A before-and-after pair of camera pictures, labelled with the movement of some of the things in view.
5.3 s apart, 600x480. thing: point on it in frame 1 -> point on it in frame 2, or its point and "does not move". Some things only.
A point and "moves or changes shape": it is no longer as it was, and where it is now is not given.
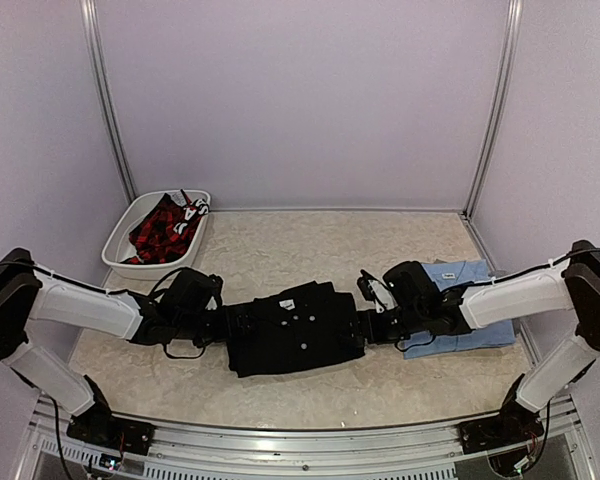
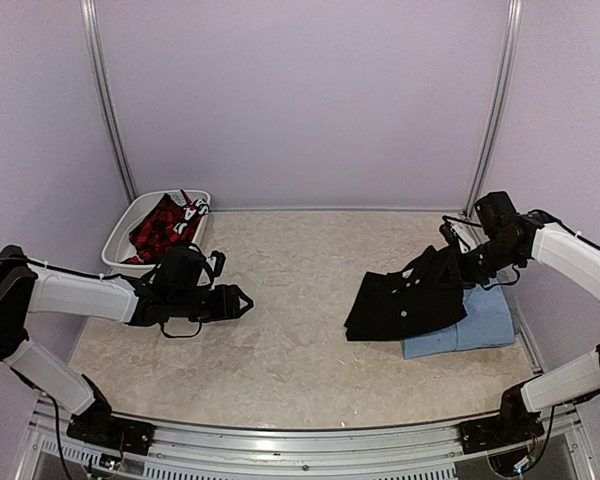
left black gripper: [223, 330] -> [227, 306]
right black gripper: [374, 335] -> [467, 280]
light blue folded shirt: [454, 274] does not move
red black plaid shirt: [164, 234] does not move
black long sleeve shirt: [307, 327] moves or changes shape
